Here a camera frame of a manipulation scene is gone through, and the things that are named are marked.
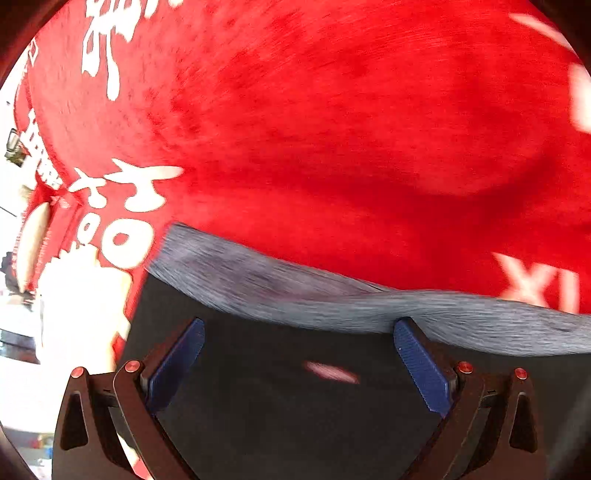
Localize cream pillow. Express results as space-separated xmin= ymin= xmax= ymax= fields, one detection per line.
xmin=14 ymin=202 xmax=52 ymax=294

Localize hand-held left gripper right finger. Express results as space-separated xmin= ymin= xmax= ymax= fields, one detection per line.
xmin=393 ymin=316 xmax=548 ymax=480

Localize red printed blanket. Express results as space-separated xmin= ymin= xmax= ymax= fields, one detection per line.
xmin=11 ymin=0 xmax=591 ymax=480

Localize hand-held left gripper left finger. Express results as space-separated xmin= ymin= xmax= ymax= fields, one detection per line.
xmin=52 ymin=318 xmax=205 ymax=480

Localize white folded cloth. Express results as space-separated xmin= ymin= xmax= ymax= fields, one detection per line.
xmin=36 ymin=247 xmax=136 ymax=372

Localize black pants with patterned waistband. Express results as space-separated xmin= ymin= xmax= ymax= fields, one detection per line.
xmin=117 ymin=222 xmax=591 ymax=480

